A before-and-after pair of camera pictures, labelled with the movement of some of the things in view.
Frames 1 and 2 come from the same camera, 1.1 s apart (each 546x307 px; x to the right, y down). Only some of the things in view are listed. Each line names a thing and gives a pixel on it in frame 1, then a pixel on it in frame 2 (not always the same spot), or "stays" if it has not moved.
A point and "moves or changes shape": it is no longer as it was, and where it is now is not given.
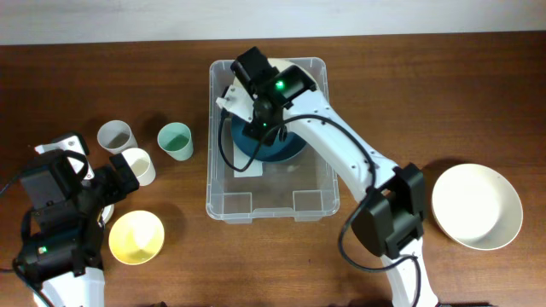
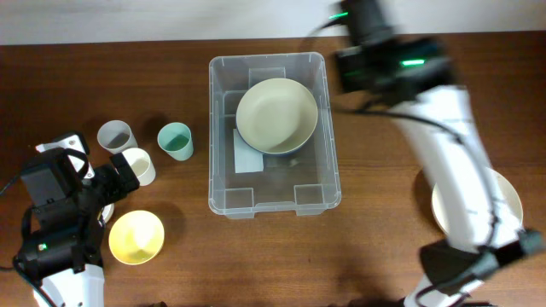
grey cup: x=116 y=136 stays
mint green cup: x=176 y=139 stays
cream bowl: x=282 y=63 moves or changes shape
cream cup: x=140 y=162 stays
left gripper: x=106 y=176 stays
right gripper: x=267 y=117 to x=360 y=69
